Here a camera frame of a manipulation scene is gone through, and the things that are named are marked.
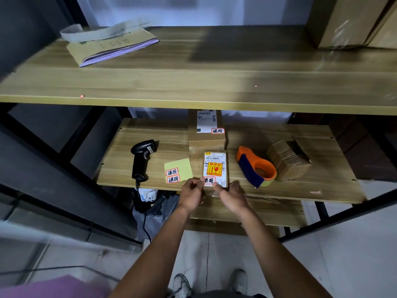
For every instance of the person's left hand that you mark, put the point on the person's left hand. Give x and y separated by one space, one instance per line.
189 195

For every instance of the yellow sticker backing sheet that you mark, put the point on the yellow sticker backing sheet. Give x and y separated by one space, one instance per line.
181 169

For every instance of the pink cloth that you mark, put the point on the pink cloth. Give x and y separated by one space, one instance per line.
55 288

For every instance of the white labelled parcel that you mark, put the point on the white labelled parcel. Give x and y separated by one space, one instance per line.
148 195

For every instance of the stack of flat cardboard boxes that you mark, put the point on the stack of flat cardboard boxes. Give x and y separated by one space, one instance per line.
288 158

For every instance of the wooden shelf rack black frame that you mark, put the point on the wooden shelf rack black frame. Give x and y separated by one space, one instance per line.
198 74

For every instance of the person's right forearm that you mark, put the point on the person's right forearm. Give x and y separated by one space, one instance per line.
276 254

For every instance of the person's right shoe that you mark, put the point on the person's right shoe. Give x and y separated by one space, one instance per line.
238 281

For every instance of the black barcode scanner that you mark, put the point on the black barcode scanner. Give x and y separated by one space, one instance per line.
139 158

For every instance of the person's left shoe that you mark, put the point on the person's left shoe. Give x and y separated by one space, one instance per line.
181 285

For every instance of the white paper strip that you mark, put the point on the white paper strip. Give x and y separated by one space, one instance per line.
102 30

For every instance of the orange and blue tape dispenser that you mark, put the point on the orange and blue tape dispenser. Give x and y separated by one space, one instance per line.
256 167

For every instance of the person's left forearm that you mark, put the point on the person's left forearm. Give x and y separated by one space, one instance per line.
152 254

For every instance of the person's right hand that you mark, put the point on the person's right hand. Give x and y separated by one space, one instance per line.
234 200

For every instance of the grey plastic mailing bag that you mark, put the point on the grey plastic mailing bag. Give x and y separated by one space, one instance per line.
155 218

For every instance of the small labelled cardboard box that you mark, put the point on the small labelled cardboard box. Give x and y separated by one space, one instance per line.
215 166

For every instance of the red-bordered white sticker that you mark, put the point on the red-bordered white sticker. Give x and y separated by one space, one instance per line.
171 172
210 180
173 179

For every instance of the yellow form pad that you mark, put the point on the yellow form pad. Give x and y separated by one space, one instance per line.
114 44

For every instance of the person's right thumb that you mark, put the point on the person's right thumb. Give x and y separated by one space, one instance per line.
219 189

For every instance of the large labelled cardboard box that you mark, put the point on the large labelled cardboard box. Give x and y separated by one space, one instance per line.
206 127

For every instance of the person's shoe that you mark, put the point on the person's shoe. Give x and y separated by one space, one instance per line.
238 281
181 285

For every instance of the person's left thumb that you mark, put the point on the person's left thumb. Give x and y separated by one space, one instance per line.
201 188

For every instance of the big brown cardboard carton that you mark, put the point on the big brown cardboard carton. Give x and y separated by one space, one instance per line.
338 21
386 30

